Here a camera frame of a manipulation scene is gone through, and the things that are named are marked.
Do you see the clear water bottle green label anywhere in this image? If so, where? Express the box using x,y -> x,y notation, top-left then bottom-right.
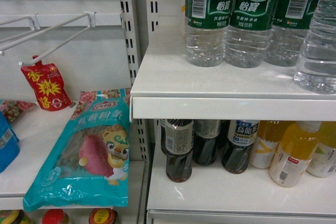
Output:
293,0 -> 335,94

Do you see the white shelf with water bottles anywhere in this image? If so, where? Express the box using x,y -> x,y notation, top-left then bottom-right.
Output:
130,25 -> 335,121

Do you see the left shelf water bottle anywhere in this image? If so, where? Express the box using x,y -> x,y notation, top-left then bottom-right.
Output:
185,0 -> 233,67

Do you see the shelf water bottle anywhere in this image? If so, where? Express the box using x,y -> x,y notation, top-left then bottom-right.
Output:
225,0 -> 278,68
185,0 -> 233,67
264,0 -> 319,67

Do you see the perforated white shelf upright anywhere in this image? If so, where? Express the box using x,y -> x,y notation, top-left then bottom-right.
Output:
120,0 -> 151,162

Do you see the middle shelf water bottle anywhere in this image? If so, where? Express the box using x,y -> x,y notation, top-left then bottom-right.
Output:
225,0 -> 278,68

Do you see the right shelf water bottle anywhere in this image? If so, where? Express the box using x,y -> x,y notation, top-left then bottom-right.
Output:
264,0 -> 319,67

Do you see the front dark tea bottle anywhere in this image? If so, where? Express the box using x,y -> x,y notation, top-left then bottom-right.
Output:
165,119 -> 194,183

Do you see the dark tea bottle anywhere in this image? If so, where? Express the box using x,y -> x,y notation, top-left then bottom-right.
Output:
193,120 -> 221,166
165,119 -> 194,183

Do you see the rear dark tea bottle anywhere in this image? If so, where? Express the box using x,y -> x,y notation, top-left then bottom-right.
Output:
193,120 -> 221,166

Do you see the oolong tea bottle white label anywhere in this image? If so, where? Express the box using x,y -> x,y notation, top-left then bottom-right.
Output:
222,120 -> 260,174

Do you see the teal sweet potato noodle bag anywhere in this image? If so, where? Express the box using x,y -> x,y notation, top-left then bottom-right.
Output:
23,88 -> 130,212

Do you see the rear yellow juice bottle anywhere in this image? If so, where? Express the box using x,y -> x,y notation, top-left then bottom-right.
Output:
249,120 -> 293,169

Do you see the yellow juice bottle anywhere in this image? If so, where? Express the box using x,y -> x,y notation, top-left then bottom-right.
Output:
249,120 -> 293,169
269,121 -> 322,188

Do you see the red sauce pouch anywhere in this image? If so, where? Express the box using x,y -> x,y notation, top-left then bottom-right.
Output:
20,61 -> 72,112

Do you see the front yellow juice bottle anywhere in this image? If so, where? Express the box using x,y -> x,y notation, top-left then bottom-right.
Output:
269,121 -> 322,188

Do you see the blue snack bag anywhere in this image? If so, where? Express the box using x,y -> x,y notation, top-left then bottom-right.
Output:
0,113 -> 20,173

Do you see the white wire display hook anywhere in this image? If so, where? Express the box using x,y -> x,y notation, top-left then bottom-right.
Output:
1,12 -> 96,60

